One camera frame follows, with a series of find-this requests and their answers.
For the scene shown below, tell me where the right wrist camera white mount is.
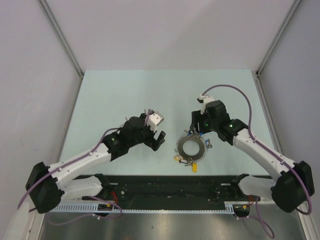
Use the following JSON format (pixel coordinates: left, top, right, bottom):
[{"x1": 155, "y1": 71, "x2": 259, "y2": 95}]
[{"x1": 197, "y1": 94, "x2": 215, "y2": 112}]

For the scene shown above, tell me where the metal disc keyring organizer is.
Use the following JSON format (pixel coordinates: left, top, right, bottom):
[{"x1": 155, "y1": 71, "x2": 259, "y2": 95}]
[{"x1": 175, "y1": 133, "x2": 207, "y2": 162}]

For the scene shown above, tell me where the right aluminium frame post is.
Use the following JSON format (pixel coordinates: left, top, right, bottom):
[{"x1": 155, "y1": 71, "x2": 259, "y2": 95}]
[{"x1": 255, "y1": 0, "x2": 304, "y2": 78}]

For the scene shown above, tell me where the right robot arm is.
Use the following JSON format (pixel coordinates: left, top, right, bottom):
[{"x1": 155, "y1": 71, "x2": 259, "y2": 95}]
[{"x1": 190, "y1": 95, "x2": 315, "y2": 213}]

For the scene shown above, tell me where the blue tag key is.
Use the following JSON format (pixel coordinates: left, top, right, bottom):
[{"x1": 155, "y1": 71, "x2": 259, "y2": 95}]
[{"x1": 205, "y1": 138, "x2": 213, "y2": 149}]

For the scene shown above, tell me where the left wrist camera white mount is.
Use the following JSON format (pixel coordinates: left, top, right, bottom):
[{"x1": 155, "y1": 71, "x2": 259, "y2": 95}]
[{"x1": 144, "y1": 109, "x2": 164, "y2": 133}]

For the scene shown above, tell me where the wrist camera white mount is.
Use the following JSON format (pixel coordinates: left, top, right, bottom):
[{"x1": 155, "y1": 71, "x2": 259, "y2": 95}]
[
  {"x1": 197, "y1": 94, "x2": 215, "y2": 112},
  {"x1": 144, "y1": 109, "x2": 164, "y2": 133}
]

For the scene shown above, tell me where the white slotted cable duct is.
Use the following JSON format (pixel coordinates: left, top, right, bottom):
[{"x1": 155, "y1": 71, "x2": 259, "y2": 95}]
[{"x1": 50, "y1": 202, "x2": 251, "y2": 215}]

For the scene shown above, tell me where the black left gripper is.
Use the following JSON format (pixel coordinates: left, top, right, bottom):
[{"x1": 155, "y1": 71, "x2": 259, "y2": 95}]
[{"x1": 128, "y1": 113, "x2": 165, "y2": 151}]

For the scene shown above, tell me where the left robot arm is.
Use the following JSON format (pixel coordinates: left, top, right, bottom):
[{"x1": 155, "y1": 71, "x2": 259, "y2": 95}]
[{"x1": 25, "y1": 110, "x2": 166, "y2": 214}]

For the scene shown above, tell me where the aluminium frame post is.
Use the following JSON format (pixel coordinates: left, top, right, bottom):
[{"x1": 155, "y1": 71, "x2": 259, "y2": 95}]
[
  {"x1": 36, "y1": 0, "x2": 84, "y2": 80},
  {"x1": 255, "y1": 0, "x2": 304, "y2": 78}
]

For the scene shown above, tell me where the right aluminium side rail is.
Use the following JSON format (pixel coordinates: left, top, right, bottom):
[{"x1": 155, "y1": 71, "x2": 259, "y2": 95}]
[{"x1": 252, "y1": 71, "x2": 284, "y2": 156}]

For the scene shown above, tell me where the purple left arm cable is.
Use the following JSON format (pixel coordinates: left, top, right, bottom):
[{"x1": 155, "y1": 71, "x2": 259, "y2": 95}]
[{"x1": 17, "y1": 109, "x2": 153, "y2": 226}]

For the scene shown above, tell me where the left aluminium frame post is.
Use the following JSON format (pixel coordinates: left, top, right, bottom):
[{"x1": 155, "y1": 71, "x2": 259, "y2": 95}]
[{"x1": 36, "y1": 0, "x2": 84, "y2": 80}]

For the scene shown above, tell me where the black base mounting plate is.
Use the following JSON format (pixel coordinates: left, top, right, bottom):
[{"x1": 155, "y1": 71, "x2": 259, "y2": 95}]
[{"x1": 74, "y1": 174, "x2": 276, "y2": 211}]

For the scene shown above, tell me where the yellow tag key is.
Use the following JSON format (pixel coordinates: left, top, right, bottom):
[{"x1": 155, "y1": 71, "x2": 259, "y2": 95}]
[
  {"x1": 173, "y1": 155, "x2": 183, "y2": 162},
  {"x1": 191, "y1": 163, "x2": 198, "y2": 173}
]

